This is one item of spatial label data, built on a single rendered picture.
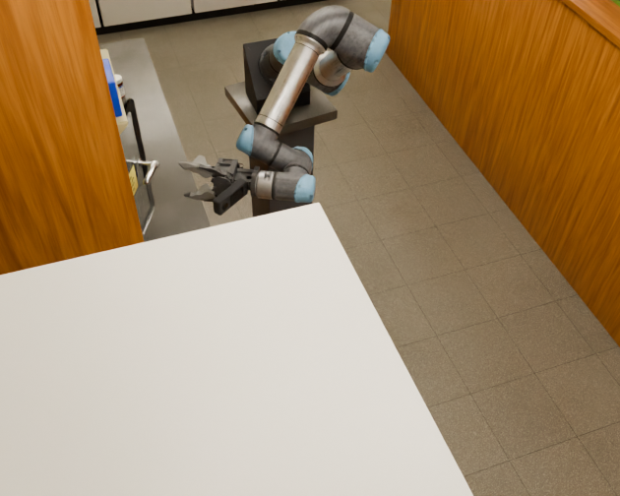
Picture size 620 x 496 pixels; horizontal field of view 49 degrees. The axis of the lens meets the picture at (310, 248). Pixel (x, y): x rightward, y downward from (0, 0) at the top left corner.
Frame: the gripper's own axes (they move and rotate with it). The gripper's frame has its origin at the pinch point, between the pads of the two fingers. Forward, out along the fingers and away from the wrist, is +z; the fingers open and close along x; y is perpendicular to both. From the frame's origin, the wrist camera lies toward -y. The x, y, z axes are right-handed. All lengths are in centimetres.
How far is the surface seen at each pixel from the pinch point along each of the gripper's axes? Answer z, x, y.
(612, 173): -147, -55, 91
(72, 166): 12.5, 28.1, -29.7
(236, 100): 3, -26, 75
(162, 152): 21, -26, 42
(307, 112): -24, -26, 72
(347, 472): -51, 78, -112
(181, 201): 8.7, -25.9, 18.9
